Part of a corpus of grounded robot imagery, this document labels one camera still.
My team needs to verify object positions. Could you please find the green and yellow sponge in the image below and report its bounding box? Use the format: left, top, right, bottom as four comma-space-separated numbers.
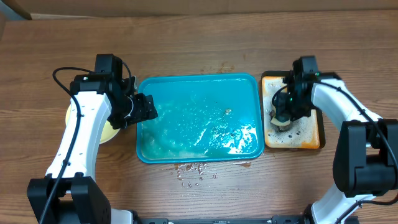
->
271, 116, 290, 127

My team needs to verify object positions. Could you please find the yellow-green plate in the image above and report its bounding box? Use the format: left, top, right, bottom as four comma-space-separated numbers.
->
65, 105, 120, 144

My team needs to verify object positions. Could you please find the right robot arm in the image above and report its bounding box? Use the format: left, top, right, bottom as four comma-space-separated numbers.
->
271, 56, 397, 223

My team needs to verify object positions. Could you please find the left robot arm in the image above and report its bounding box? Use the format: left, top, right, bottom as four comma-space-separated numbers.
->
27, 54, 158, 223

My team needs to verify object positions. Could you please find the black tray with soapy water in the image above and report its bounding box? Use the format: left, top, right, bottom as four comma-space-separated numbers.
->
261, 71, 325, 149

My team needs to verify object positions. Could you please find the teal plastic serving tray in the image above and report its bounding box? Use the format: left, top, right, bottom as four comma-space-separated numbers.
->
136, 73, 265, 164

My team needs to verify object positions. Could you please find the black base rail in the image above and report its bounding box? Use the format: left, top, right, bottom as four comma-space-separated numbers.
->
134, 215, 314, 224

